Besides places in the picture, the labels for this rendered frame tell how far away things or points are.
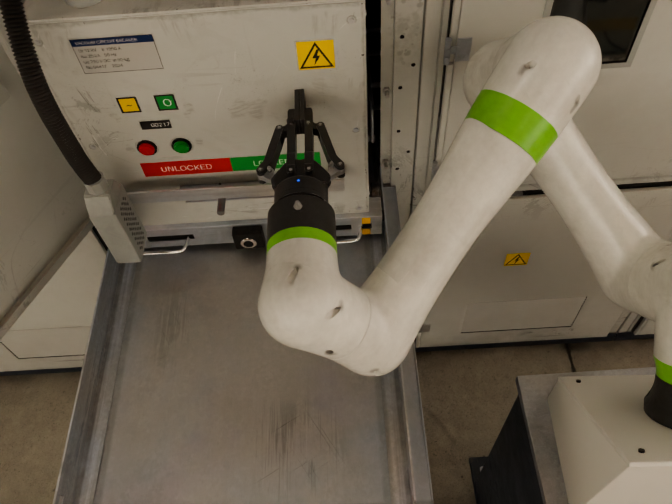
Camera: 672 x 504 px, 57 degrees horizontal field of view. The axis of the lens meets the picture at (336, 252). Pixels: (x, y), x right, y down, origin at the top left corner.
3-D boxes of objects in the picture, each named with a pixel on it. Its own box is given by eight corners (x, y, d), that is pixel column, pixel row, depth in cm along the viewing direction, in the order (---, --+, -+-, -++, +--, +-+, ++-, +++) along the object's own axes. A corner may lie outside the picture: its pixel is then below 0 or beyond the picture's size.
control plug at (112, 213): (142, 263, 115) (109, 203, 101) (117, 264, 115) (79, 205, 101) (148, 229, 119) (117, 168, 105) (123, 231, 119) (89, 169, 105)
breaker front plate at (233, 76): (368, 220, 123) (363, 5, 84) (129, 235, 124) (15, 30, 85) (367, 215, 124) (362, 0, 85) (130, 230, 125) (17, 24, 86)
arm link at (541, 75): (586, 59, 88) (520, 8, 86) (640, 45, 75) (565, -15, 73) (513, 167, 89) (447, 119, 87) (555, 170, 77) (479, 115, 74)
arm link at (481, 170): (447, 110, 82) (505, 129, 73) (494, 153, 90) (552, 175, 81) (300, 334, 85) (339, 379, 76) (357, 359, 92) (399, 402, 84)
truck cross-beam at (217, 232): (382, 234, 127) (382, 215, 122) (122, 249, 128) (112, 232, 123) (380, 215, 129) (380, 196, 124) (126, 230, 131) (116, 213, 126)
